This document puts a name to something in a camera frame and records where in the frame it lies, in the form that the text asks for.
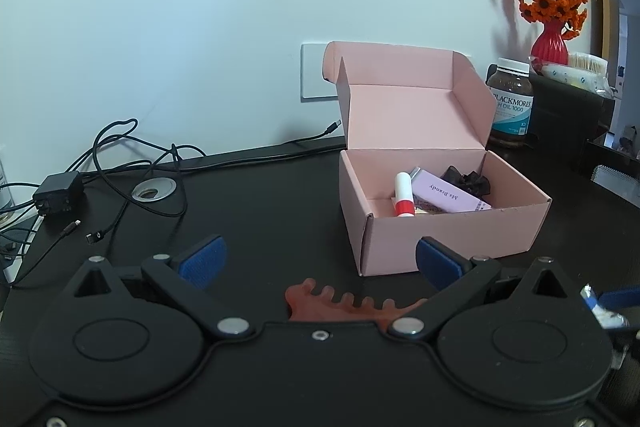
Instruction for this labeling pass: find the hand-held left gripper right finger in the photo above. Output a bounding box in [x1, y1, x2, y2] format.
[387, 236, 576, 338]

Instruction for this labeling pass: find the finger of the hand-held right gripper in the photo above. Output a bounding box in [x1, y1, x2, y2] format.
[597, 286, 640, 312]
[602, 326, 640, 375]

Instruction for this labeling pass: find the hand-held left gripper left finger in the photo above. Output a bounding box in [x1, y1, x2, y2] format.
[65, 234, 256, 339]

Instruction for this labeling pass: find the pink cardboard box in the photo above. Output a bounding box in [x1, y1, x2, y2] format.
[322, 41, 553, 278]

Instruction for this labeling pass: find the white red lip balm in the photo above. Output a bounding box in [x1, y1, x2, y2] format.
[393, 172, 417, 219]

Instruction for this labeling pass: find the black hair scrunchie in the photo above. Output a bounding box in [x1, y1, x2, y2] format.
[442, 165, 493, 198]

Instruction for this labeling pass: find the red plastic comb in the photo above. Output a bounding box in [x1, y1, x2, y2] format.
[284, 278, 431, 325]

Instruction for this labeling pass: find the black desktop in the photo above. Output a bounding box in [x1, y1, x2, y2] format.
[0, 132, 640, 427]

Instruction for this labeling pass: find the black desktop cabinet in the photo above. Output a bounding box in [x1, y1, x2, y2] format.
[527, 72, 617, 170]

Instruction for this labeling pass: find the silver desk grommet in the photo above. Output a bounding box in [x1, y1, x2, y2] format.
[131, 178, 177, 200]

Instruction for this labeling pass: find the black organizer tray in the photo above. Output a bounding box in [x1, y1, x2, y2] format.
[582, 134, 640, 208]

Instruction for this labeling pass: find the black power adapter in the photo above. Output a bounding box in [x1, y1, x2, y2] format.
[32, 172, 85, 218]

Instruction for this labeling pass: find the brown supplement bottle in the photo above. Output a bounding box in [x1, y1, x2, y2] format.
[486, 57, 535, 148]

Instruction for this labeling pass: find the cotton swab pack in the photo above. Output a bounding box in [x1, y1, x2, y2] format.
[539, 52, 611, 92]

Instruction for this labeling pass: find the red ribbed vase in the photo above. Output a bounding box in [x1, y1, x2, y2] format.
[530, 21, 571, 65]

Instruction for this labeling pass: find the black adapter cable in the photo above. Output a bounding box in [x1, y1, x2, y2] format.
[10, 118, 208, 290]

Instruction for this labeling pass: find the white wall socket panel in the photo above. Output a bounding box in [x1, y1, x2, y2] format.
[300, 42, 346, 102]

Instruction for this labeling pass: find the wooden door frame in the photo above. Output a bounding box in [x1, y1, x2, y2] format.
[587, 0, 640, 138]

